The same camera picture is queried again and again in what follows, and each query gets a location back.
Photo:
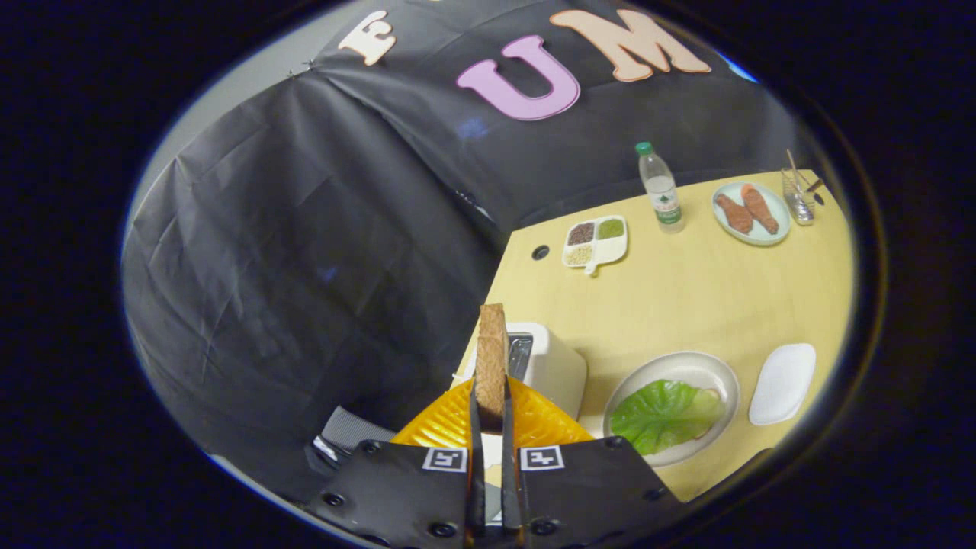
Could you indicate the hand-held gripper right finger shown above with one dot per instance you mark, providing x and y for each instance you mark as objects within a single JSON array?
[{"x": 509, "y": 473}]

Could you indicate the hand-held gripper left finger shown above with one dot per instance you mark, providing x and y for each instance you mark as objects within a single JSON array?
[{"x": 476, "y": 473}]

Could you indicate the toasted bread slice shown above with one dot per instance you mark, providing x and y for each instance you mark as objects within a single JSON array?
[{"x": 490, "y": 358}]

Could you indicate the green lettuce leaf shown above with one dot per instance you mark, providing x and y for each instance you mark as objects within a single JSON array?
[{"x": 663, "y": 415}]

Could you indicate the white toaster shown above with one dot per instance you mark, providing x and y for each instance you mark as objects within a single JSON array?
[{"x": 553, "y": 366}]

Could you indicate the dark grey chair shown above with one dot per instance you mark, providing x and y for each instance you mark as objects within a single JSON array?
[{"x": 347, "y": 431}]

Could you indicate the white round plate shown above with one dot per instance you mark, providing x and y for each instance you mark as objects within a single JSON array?
[{"x": 686, "y": 366}]

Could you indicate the white divided condiment tray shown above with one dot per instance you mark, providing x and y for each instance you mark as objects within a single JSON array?
[{"x": 608, "y": 250}]

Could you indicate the white rounded square plate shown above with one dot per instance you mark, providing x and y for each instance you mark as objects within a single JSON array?
[{"x": 781, "y": 385}]

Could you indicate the black backdrop cloth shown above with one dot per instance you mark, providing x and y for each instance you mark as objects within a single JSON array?
[{"x": 267, "y": 267}]

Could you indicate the clear water bottle green cap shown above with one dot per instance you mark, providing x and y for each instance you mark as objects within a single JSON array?
[{"x": 662, "y": 194}]

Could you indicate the brown meat patty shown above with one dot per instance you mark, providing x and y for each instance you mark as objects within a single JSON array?
[
  {"x": 736, "y": 215},
  {"x": 762, "y": 212}
]

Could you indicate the pale blue round plate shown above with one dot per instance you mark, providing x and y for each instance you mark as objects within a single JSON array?
[{"x": 762, "y": 239}]

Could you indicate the clear utensil holder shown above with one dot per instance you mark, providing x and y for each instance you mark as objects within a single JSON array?
[{"x": 797, "y": 202}]

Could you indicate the wooden chopstick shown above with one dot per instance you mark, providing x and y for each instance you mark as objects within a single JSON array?
[{"x": 793, "y": 168}]

